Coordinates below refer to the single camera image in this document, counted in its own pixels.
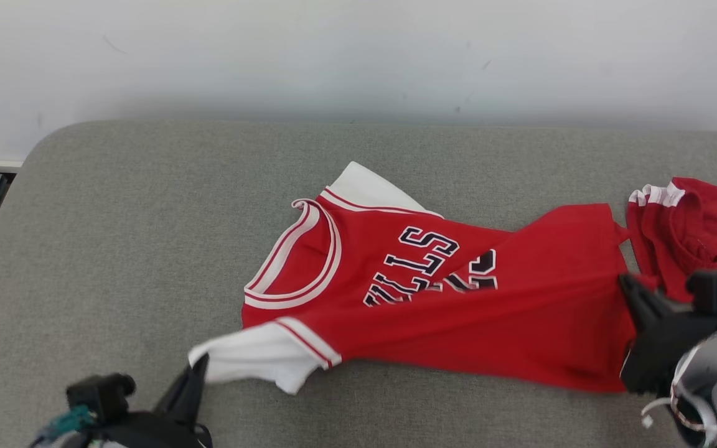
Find teal left camera connector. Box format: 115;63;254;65
38;404;96;442

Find red basketball jersey white sleeves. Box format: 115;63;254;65
187;162;639;396

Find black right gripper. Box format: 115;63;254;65
618;273;717;396

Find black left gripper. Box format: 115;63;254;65
82;353;214;448

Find red shirt with white hem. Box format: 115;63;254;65
626;177;717;327

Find grey fabric sofa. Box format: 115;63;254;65
0;119;717;448

